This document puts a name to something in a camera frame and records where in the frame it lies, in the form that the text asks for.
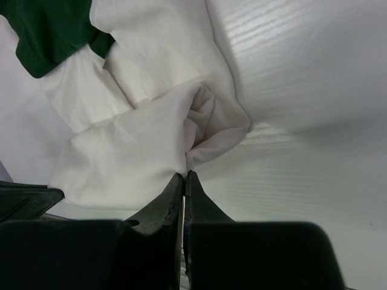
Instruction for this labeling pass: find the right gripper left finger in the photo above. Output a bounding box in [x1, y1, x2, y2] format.
[125, 173, 184, 236]

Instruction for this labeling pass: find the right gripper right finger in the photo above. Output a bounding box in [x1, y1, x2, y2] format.
[184, 170, 234, 223]

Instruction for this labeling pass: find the cream and green t-shirt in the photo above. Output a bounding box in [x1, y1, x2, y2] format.
[1, 1, 250, 210]

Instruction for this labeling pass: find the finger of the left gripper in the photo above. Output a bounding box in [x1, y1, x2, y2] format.
[1, 181, 64, 223]

